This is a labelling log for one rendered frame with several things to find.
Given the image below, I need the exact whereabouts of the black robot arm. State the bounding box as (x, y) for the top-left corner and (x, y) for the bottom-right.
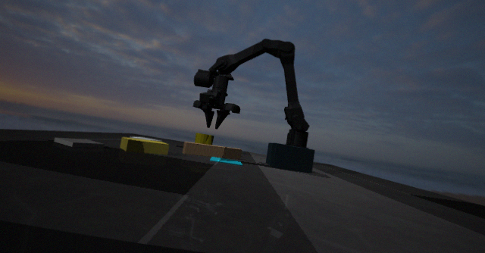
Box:
(194, 39), (310, 148)

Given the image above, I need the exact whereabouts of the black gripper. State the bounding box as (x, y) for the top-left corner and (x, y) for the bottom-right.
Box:
(193, 87), (240, 129)

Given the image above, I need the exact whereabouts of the yellow flat block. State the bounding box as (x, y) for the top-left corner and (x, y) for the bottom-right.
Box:
(120, 137), (170, 155)

